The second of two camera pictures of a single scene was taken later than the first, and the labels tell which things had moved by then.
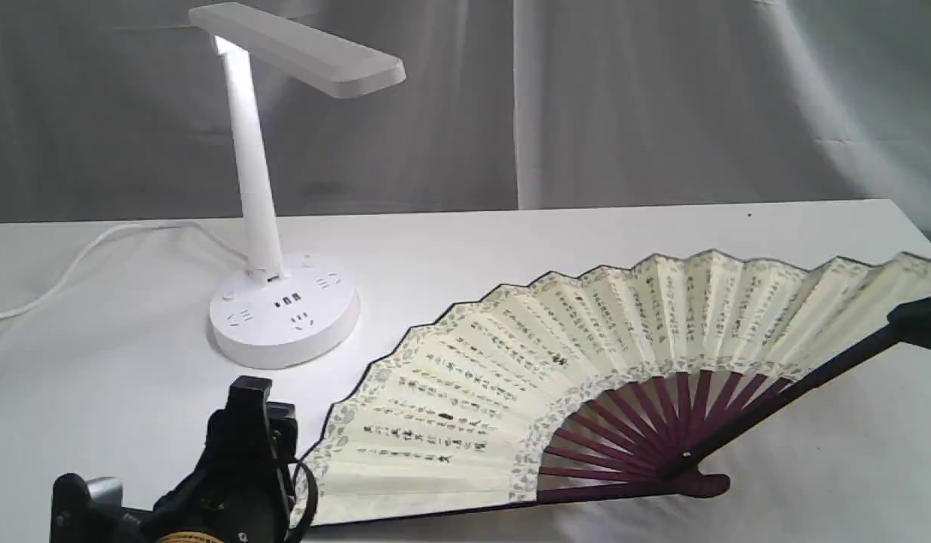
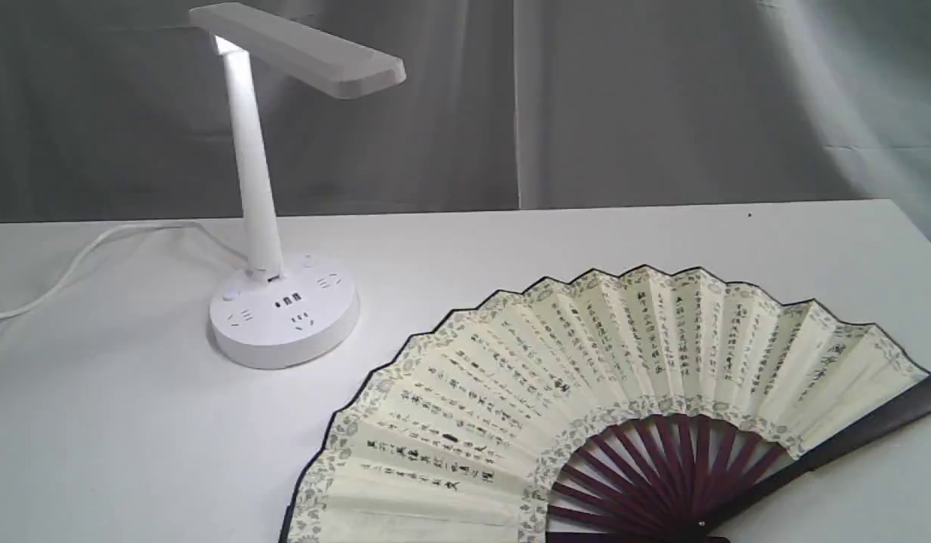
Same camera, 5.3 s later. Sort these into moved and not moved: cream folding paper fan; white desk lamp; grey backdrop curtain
Moved: cream folding paper fan
Not moved: grey backdrop curtain; white desk lamp
